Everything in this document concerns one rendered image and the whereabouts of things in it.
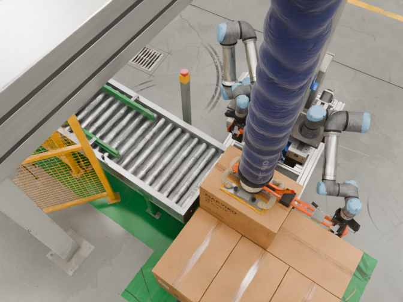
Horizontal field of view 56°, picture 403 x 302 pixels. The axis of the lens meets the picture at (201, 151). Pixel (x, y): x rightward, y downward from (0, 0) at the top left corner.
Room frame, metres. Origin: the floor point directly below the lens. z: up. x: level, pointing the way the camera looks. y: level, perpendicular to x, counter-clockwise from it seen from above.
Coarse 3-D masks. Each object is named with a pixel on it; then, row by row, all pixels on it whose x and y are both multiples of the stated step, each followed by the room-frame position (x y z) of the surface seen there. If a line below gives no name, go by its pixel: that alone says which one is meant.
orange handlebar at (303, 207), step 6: (240, 132) 1.41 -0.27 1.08; (234, 168) 1.13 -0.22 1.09; (264, 186) 1.00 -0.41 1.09; (276, 186) 1.00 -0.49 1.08; (270, 192) 0.96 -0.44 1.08; (294, 204) 0.88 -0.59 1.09; (300, 204) 0.88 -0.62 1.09; (306, 204) 0.88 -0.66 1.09; (300, 210) 0.84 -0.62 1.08; (312, 210) 0.84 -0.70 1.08; (324, 222) 0.76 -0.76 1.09
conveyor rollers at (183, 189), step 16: (112, 96) 2.14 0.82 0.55; (96, 112) 1.96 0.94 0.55; (112, 112) 1.98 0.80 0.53; (96, 128) 1.80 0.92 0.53; (128, 128) 1.79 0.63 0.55; (144, 128) 1.80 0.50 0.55; (112, 144) 1.63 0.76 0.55; (128, 144) 1.63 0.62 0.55; (144, 144) 1.64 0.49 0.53; (176, 144) 1.63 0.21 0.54; (192, 144) 1.63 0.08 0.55; (112, 160) 1.48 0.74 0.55; (128, 160) 1.48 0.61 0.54; (144, 160) 1.49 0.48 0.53; (176, 160) 1.48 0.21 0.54; (192, 160) 1.48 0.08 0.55; (208, 160) 1.48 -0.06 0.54; (176, 176) 1.33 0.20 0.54; (192, 176) 1.33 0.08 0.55; (192, 192) 1.19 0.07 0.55
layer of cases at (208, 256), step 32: (192, 224) 0.93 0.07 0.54; (224, 224) 0.93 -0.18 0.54; (288, 224) 0.93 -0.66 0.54; (192, 256) 0.69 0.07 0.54; (224, 256) 0.69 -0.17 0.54; (256, 256) 0.69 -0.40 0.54; (288, 256) 0.69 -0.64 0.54; (320, 256) 0.69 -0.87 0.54; (352, 256) 0.69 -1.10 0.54; (192, 288) 0.46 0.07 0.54; (224, 288) 0.46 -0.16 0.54; (256, 288) 0.46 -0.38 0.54; (288, 288) 0.46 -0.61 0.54; (320, 288) 0.46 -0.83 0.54
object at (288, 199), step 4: (280, 196) 0.93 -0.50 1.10; (284, 196) 0.93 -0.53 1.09; (288, 196) 0.93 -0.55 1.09; (292, 196) 0.93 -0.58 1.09; (280, 200) 0.90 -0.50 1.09; (284, 200) 0.90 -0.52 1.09; (288, 200) 0.90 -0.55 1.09; (292, 200) 0.90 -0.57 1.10; (284, 204) 0.88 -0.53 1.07; (288, 204) 0.87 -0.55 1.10
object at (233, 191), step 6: (228, 180) 1.10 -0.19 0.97; (222, 186) 1.05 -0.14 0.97; (234, 186) 1.05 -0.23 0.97; (228, 192) 1.01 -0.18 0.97; (234, 192) 1.01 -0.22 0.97; (240, 198) 0.97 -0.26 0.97; (252, 198) 0.95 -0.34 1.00; (258, 198) 0.96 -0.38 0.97; (246, 204) 0.92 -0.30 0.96; (252, 204) 0.92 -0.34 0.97; (258, 210) 0.88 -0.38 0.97; (264, 210) 0.88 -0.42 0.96
